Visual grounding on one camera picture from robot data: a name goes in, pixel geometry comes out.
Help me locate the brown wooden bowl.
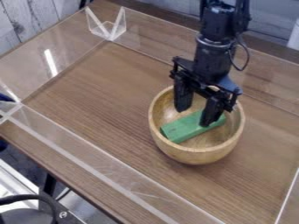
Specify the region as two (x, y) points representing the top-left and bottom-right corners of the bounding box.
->
(148, 87), (246, 165)

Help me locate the clear acrylic tray wall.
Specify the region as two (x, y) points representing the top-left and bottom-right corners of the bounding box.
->
(0, 1), (299, 224)

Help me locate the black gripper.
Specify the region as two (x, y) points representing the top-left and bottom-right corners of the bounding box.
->
(170, 56), (243, 127)

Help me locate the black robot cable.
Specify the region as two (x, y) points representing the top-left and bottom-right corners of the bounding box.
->
(228, 40), (250, 72)

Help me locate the black cable loop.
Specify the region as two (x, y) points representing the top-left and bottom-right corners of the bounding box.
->
(0, 192), (60, 224)

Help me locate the black table leg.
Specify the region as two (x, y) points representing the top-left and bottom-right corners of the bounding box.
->
(43, 174), (57, 196)

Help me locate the green rectangular block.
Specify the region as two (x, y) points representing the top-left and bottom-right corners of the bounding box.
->
(160, 111), (227, 144)

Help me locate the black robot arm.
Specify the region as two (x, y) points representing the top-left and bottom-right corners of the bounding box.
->
(170, 0), (251, 127)

